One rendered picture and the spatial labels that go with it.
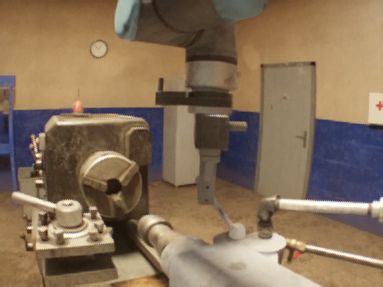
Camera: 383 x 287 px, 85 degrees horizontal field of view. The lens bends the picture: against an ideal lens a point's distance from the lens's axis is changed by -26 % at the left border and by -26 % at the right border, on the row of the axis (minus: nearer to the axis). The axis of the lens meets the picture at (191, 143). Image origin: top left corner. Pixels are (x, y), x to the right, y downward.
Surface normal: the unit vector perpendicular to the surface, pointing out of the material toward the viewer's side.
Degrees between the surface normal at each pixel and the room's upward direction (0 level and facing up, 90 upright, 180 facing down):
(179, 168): 90
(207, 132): 90
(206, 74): 90
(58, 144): 90
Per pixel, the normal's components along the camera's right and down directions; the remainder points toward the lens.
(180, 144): 0.52, 0.14
